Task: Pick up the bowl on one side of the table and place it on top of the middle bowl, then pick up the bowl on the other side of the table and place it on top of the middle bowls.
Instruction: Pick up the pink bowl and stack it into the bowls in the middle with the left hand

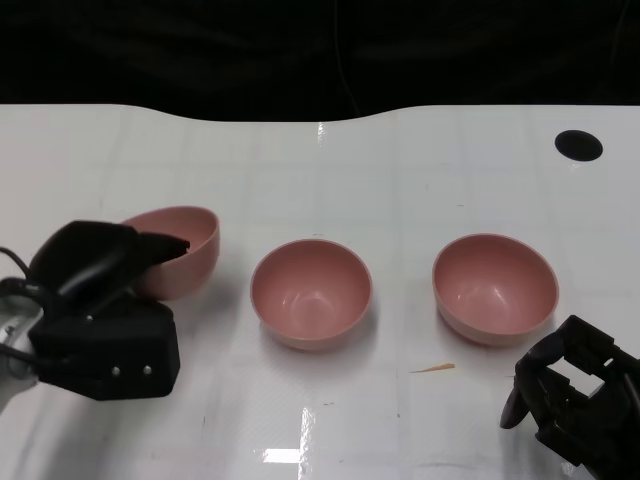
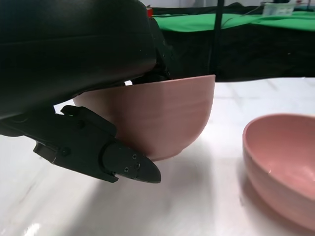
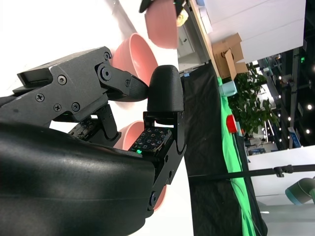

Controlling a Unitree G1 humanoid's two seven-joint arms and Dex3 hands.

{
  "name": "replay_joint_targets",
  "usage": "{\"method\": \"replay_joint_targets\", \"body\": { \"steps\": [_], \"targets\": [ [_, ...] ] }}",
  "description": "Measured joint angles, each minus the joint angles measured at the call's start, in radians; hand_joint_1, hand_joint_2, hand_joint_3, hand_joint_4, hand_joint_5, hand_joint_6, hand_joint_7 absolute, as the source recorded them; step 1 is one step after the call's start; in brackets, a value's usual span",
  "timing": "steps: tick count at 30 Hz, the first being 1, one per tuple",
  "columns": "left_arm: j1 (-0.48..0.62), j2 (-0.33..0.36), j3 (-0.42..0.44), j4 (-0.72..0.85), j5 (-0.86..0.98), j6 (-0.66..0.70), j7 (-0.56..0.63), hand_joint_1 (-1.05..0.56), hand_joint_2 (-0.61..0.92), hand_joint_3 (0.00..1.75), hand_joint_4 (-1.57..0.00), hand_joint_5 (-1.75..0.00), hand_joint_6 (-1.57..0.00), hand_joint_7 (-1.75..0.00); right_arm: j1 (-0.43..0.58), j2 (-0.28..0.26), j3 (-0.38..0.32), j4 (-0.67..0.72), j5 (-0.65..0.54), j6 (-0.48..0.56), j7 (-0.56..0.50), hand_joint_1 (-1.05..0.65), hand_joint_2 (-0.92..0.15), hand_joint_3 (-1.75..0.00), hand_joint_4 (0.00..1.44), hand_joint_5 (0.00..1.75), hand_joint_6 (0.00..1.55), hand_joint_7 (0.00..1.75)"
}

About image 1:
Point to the black round table grommet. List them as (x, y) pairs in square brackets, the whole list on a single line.
[(578, 145)]

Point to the black backdrop curtain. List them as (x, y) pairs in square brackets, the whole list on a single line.
[(150, 50)]

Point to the pink plastic bowl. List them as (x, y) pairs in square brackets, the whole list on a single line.
[(190, 270), (495, 290), (310, 295)]

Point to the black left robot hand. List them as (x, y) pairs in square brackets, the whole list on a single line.
[(80, 260)]

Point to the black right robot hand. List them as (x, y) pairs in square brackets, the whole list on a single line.
[(615, 425)]

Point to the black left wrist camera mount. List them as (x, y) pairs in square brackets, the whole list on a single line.
[(125, 350)]

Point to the orange wood sliver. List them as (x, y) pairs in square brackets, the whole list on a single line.
[(435, 369)]

